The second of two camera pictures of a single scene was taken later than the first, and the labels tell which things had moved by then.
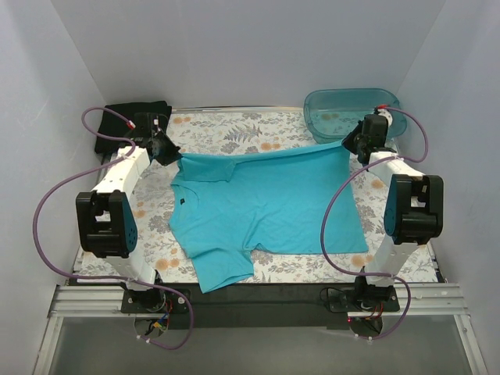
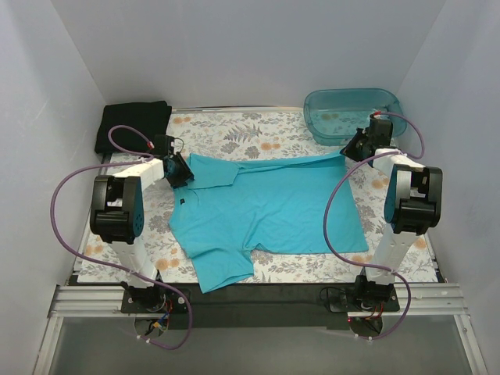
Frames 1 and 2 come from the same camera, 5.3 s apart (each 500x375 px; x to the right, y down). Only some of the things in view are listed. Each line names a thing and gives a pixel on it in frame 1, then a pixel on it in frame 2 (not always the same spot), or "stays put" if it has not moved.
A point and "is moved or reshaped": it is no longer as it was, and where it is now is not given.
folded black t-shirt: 117,123 stays put
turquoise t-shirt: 297,199 is moved or reshaped
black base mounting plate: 261,305 stays put
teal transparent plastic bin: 331,115 stays put
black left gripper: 167,148 → 180,171
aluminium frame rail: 424,301 stays put
